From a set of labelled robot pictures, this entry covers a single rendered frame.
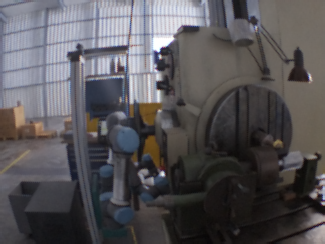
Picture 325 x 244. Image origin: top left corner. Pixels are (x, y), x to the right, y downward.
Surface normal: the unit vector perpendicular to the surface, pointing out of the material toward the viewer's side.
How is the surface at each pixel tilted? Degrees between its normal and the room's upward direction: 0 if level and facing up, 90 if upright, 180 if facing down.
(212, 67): 90
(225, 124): 90
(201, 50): 90
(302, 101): 90
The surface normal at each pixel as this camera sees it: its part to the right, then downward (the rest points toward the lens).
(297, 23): 0.14, 0.18
